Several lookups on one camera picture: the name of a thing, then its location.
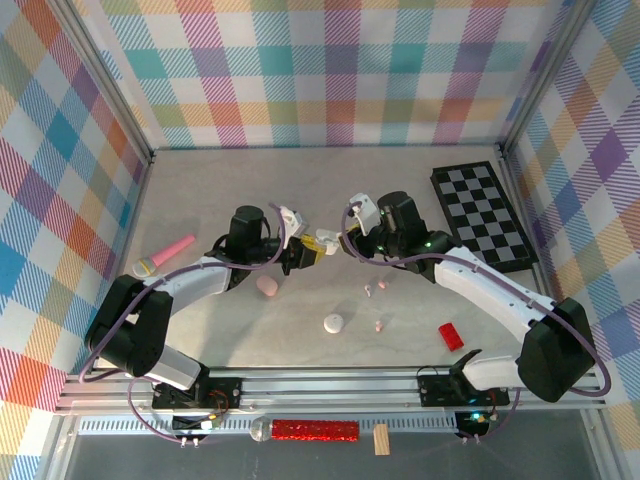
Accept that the white square earbud case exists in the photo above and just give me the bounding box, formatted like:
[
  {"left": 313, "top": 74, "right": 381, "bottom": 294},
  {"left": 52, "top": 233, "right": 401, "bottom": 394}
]
[{"left": 315, "top": 227, "right": 341, "bottom": 254}]

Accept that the pink toy microphone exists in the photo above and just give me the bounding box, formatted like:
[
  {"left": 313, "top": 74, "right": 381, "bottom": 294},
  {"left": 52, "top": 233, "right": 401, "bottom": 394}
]
[{"left": 131, "top": 233, "right": 196, "bottom": 279}]

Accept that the black grey chessboard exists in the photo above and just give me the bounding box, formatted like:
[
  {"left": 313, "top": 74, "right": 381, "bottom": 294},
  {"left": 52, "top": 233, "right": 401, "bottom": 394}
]
[{"left": 430, "top": 160, "right": 540, "bottom": 274}]

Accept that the red toy brick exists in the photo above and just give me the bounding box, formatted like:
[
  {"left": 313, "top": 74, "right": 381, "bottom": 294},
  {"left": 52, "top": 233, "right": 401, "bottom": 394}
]
[{"left": 438, "top": 322, "right": 465, "bottom": 353}]

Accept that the red glitter microphone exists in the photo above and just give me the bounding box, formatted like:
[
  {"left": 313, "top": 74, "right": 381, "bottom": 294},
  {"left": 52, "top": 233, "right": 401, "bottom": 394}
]
[{"left": 249, "top": 415, "right": 361, "bottom": 444}]

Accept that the perforated metal strip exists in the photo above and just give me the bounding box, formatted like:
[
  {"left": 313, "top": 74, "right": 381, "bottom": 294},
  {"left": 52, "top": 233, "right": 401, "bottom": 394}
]
[{"left": 77, "top": 417, "right": 476, "bottom": 436}]

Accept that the black electronics board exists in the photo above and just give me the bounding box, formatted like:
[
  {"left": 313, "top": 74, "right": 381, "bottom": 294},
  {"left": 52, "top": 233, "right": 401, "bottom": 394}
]
[
  {"left": 453, "top": 409, "right": 490, "bottom": 437},
  {"left": 172, "top": 413, "right": 224, "bottom": 434}
]

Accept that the aluminium frame rail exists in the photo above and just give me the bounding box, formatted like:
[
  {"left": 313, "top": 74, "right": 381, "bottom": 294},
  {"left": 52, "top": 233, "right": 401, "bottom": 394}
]
[{"left": 53, "top": 366, "right": 606, "bottom": 416}]

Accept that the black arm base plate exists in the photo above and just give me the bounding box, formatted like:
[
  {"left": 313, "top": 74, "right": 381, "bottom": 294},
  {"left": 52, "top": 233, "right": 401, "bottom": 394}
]
[
  {"left": 417, "top": 367, "right": 511, "bottom": 409},
  {"left": 151, "top": 375, "right": 244, "bottom": 411}
]

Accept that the aluminium frame post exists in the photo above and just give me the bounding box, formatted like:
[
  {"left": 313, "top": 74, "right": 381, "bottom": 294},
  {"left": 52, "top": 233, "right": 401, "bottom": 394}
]
[
  {"left": 497, "top": 0, "right": 604, "bottom": 156},
  {"left": 47, "top": 0, "right": 155, "bottom": 164}
]

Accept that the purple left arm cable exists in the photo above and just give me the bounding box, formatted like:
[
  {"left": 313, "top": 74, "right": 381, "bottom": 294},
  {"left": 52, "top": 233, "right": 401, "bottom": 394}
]
[{"left": 79, "top": 202, "right": 289, "bottom": 444}]

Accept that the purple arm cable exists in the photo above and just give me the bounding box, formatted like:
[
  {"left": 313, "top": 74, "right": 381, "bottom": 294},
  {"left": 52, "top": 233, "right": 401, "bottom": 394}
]
[
  {"left": 79, "top": 202, "right": 289, "bottom": 444},
  {"left": 341, "top": 207, "right": 614, "bottom": 446}
]

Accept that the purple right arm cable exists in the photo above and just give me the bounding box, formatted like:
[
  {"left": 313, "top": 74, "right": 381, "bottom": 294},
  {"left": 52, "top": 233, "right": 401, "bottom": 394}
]
[{"left": 341, "top": 207, "right": 614, "bottom": 446}]

